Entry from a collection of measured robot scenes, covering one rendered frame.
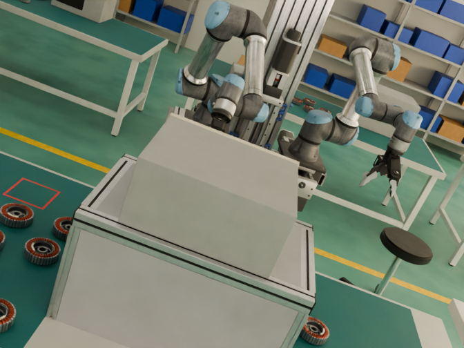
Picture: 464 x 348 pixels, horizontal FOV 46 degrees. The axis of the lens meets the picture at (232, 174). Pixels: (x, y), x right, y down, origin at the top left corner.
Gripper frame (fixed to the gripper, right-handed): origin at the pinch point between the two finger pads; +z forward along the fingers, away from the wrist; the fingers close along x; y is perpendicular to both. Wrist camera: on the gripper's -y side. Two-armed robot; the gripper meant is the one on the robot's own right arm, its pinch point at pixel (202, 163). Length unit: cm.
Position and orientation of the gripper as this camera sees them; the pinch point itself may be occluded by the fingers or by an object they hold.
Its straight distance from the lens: 178.1
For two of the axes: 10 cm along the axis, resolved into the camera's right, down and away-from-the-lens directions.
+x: -9.3, -3.6, -0.3
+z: -3.2, 8.7, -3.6
